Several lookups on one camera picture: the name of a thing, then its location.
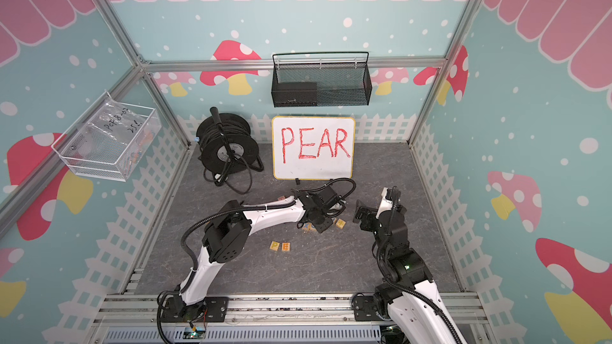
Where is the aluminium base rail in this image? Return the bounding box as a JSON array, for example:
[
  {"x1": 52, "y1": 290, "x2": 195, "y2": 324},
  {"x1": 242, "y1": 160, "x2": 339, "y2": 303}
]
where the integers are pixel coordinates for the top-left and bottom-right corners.
[{"x1": 90, "y1": 290, "x2": 493, "y2": 344}]

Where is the black cable reel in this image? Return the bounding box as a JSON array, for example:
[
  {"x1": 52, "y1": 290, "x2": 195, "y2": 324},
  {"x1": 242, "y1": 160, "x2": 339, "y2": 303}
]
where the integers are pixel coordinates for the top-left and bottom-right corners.
[{"x1": 196, "y1": 107, "x2": 264, "y2": 195}]

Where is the black box in basket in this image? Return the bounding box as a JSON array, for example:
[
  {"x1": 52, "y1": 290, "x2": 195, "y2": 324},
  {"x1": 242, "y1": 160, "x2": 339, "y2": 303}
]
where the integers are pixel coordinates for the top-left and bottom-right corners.
[{"x1": 272, "y1": 82, "x2": 318, "y2": 108}]

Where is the wooden block far right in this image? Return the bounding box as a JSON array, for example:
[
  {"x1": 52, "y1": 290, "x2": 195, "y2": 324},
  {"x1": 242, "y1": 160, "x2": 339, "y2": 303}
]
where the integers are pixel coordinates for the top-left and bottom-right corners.
[{"x1": 336, "y1": 218, "x2": 346, "y2": 229}]

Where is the white board with PEAR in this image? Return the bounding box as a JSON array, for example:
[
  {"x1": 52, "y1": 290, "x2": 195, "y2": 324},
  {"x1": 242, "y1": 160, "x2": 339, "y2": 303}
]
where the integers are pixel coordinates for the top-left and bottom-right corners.
[{"x1": 271, "y1": 116, "x2": 356, "y2": 181}]

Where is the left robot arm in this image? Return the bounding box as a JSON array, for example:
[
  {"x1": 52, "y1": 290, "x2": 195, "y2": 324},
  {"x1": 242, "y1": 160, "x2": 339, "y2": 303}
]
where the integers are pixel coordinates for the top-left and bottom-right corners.
[{"x1": 156, "y1": 178, "x2": 357, "y2": 311}]

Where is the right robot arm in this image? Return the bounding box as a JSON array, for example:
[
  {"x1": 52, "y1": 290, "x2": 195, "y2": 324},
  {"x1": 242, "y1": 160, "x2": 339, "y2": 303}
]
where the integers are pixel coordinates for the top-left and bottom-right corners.
[{"x1": 355, "y1": 186, "x2": 466, "y2": 343}]

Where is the black wire mesh basket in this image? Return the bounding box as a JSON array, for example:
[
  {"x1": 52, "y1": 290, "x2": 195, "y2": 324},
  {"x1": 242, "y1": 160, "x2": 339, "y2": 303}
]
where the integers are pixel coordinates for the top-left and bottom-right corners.
[{"x1": 272, "y1": 51, "x2": 373, "y2": 107}]

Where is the clear acrylic wall bin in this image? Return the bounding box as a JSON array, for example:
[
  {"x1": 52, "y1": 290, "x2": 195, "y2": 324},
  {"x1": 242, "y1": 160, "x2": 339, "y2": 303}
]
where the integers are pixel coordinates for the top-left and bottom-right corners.
[{"x1": 51, "y1": 92, "x2": 162, "y2": 182}]

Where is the wooden letter block P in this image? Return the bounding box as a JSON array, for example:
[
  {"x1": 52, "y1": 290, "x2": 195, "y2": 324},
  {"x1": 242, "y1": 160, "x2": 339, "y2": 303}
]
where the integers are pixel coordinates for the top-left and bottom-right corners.
[{"x1": 269, "y1": 241, "x2": 280, "y2": 252}]

